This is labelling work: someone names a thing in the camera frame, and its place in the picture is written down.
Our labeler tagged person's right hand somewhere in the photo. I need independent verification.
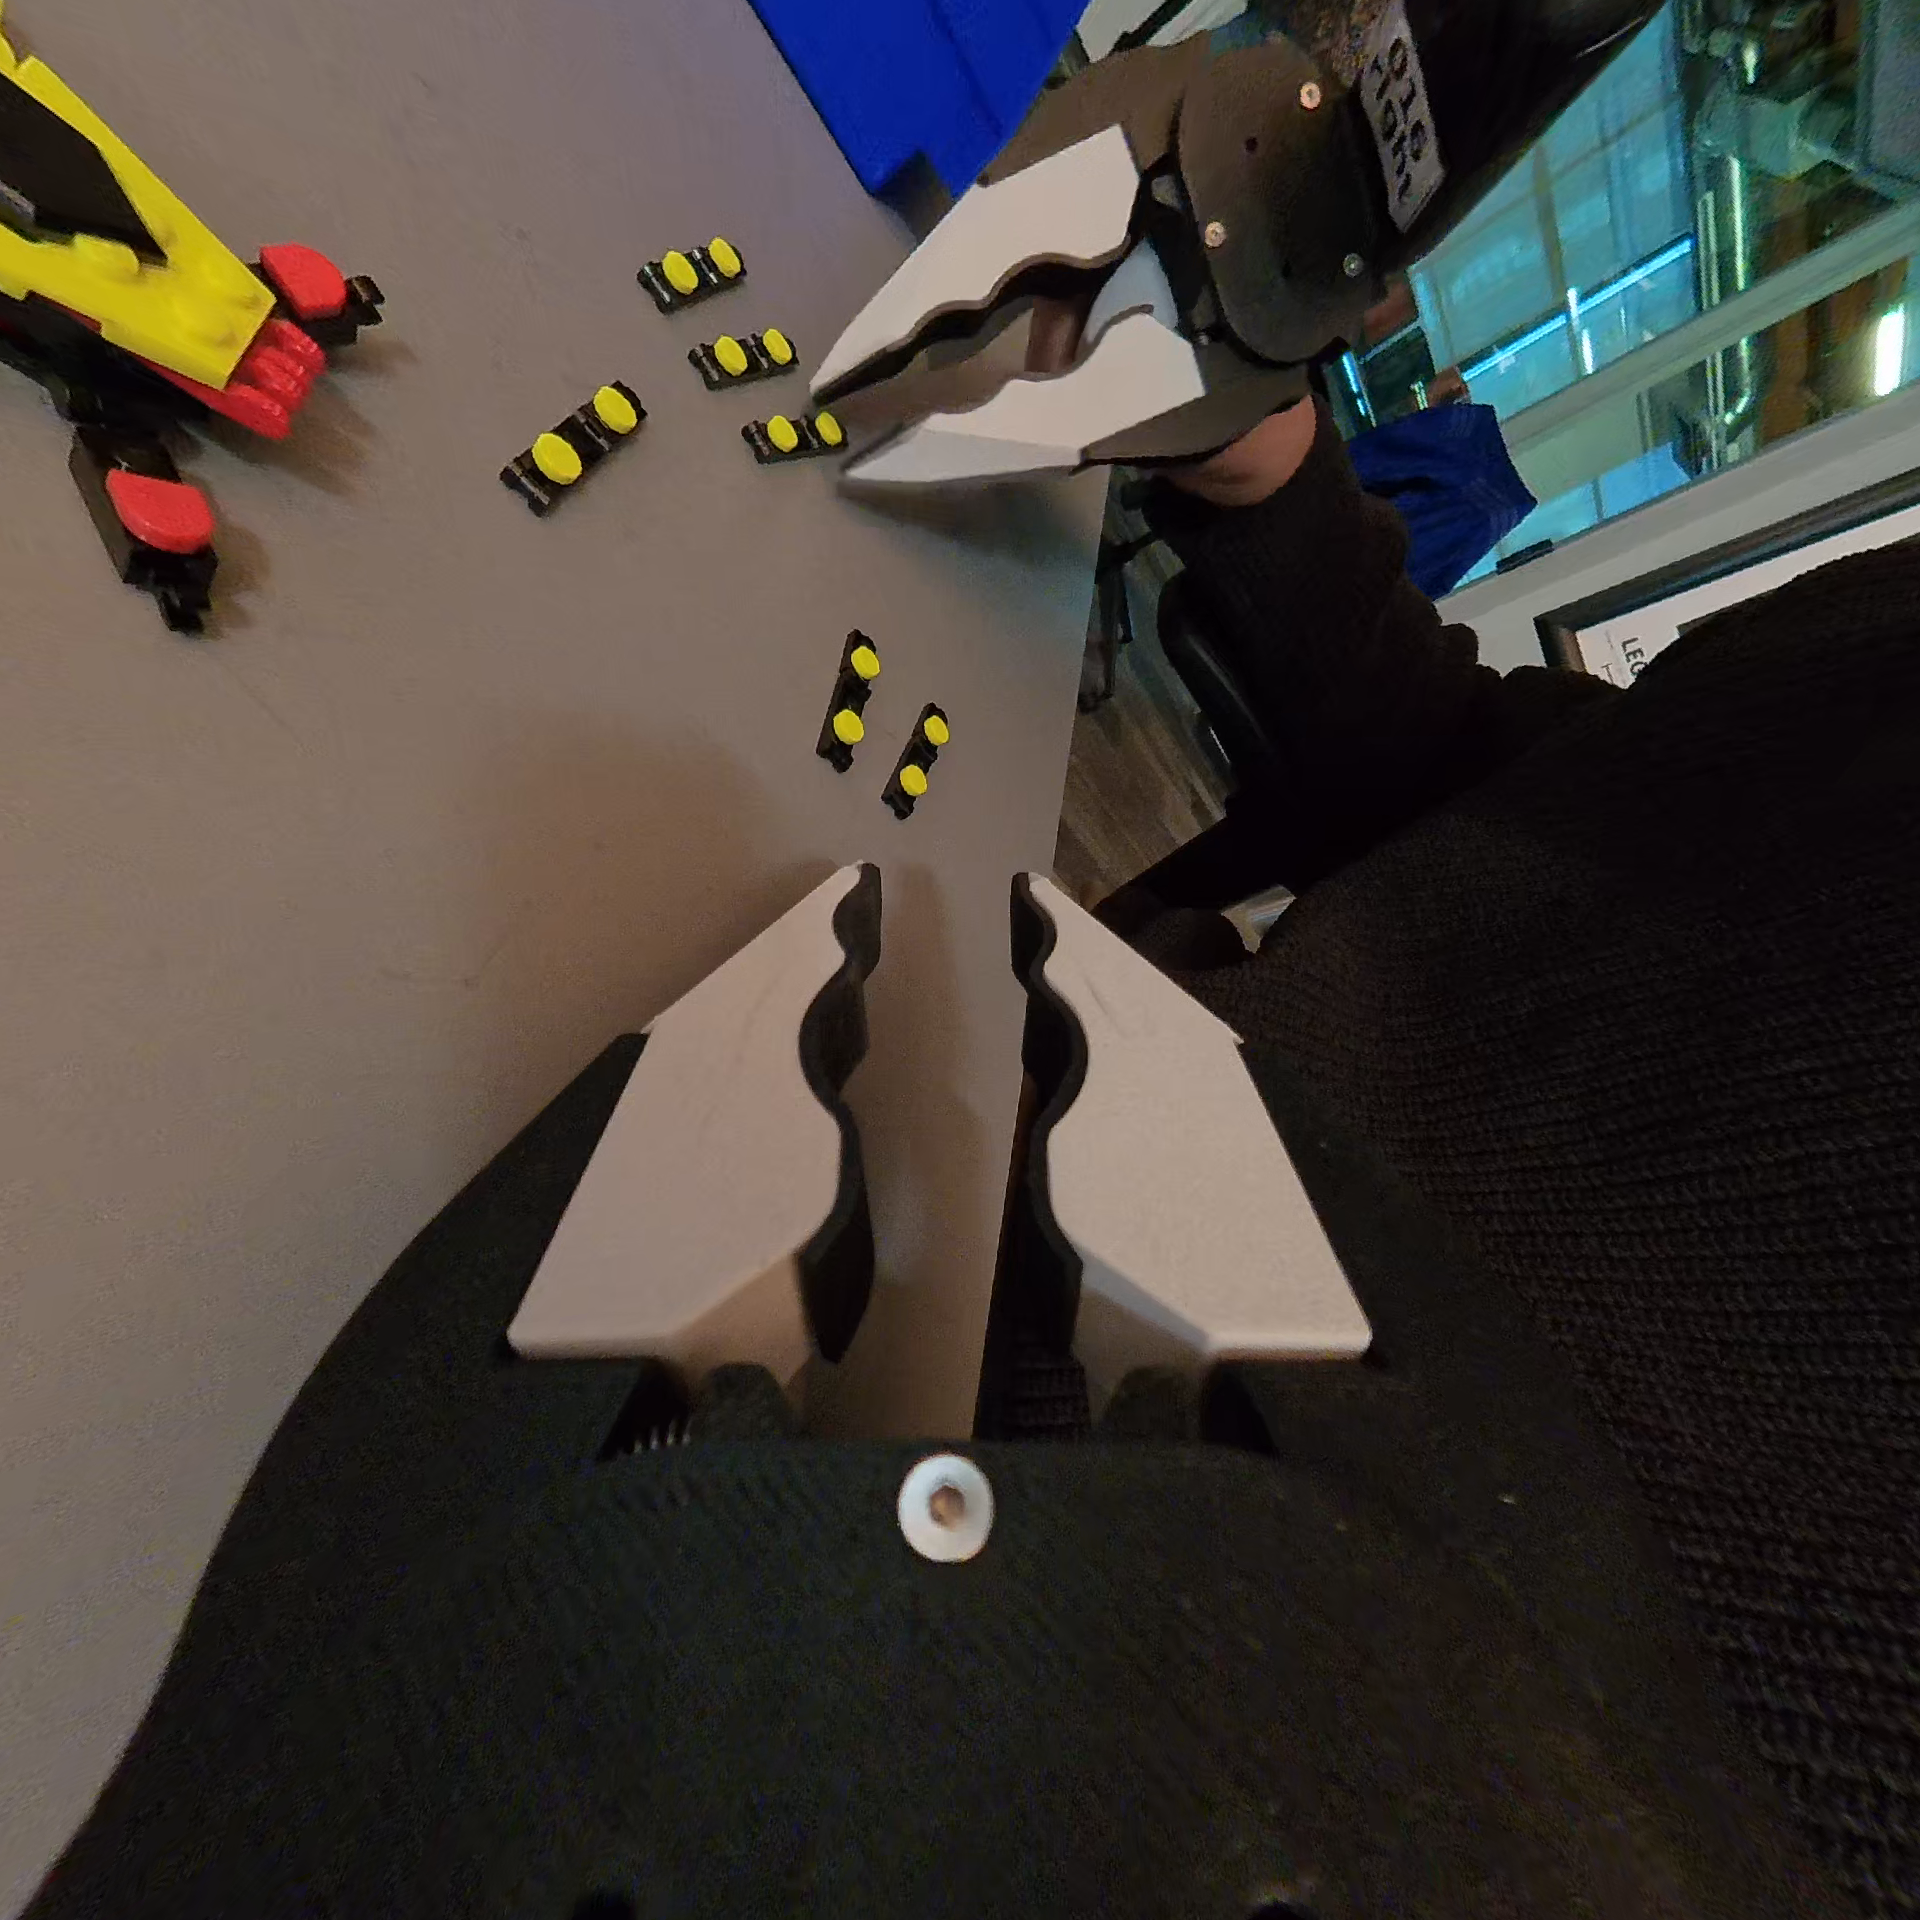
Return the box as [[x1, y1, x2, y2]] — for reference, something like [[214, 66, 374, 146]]
[[1178, 403, 1326, 510]]

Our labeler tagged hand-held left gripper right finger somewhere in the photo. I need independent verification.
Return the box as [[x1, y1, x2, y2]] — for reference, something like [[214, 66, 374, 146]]
[[1009, 872, 1376, 1393]]

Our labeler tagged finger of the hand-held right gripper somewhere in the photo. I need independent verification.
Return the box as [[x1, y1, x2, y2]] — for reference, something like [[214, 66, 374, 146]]
[[836, 241, 1220, 490], [808, 123, 1145, 408]]

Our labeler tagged black-framed printed marker board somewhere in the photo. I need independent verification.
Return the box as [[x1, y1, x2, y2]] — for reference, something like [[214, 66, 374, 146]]
[[1534, 510, 1920, 692]]

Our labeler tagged blue plastic bin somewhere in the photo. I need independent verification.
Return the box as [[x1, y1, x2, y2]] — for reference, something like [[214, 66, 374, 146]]
[[748, 0, 1093, 201]]

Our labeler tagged yellow black lego model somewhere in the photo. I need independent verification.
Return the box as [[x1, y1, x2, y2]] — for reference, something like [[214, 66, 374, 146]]
[[0, 30, 387, 636]]

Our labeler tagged person's right forearm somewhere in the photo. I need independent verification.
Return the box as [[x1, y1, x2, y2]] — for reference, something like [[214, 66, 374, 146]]
[[1141, 399, 1614, 903]]

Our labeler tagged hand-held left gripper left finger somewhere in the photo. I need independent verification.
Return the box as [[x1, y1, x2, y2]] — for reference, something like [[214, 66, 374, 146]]
[[506, 859, 885, 1374]]

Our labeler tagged blue bag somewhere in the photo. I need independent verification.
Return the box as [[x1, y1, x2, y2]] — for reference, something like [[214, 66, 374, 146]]
[[1347, 403, 1540, 602]]

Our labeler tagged black office chair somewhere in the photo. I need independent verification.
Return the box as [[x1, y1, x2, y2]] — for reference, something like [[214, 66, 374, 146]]
[[1084, 471, 1280, 790]]

